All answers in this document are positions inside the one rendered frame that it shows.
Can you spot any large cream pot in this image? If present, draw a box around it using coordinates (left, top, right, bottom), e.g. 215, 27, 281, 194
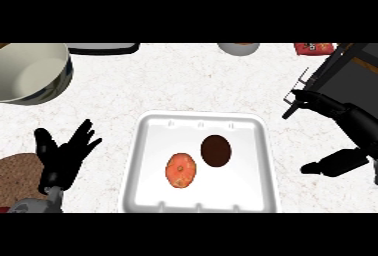
0, 42, 76, 107

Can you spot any brown round placemat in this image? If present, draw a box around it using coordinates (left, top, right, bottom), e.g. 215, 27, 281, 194
0, 152, 52, 210

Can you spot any white plastic tray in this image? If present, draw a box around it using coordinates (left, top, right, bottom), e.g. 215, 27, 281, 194
120, 109, 283, 214

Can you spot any red snack bag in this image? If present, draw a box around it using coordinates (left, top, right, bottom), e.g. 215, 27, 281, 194
293, 42, 337, 57

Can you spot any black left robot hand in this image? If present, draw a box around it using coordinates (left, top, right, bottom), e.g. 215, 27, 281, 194
33, 118, 104, 196

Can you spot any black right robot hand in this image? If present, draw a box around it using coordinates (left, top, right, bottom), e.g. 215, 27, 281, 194
290, 89, 378, 186

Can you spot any black tiered shelf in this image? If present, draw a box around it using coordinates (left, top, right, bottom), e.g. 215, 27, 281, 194
281, 42, 378, 120

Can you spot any dark brown cupcake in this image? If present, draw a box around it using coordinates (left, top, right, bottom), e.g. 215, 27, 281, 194
200, 134, 234, 168

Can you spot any grey round bowl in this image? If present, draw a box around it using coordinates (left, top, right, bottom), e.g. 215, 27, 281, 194
218, 42, 262, 57

